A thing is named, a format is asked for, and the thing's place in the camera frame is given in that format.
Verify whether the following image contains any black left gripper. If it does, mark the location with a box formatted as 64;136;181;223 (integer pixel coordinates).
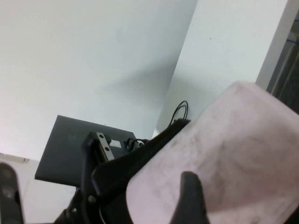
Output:
53;118;192;224

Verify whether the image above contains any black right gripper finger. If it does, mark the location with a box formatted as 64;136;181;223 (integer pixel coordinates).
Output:
171;171;211;224

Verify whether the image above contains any pink plastic cup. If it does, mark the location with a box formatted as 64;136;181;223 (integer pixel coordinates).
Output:
125;80;299;224

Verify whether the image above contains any dark window pane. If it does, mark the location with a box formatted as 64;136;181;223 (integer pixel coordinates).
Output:
266;21;299;112

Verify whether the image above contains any black cylinder with cable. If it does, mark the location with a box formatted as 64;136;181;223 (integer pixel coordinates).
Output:
125;137;152;151

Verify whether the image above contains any black looped wall cable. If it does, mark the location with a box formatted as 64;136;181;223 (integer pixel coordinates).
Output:
170;100;189;126

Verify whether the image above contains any grey door frame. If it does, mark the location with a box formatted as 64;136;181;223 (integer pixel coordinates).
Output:
256;0;299;91

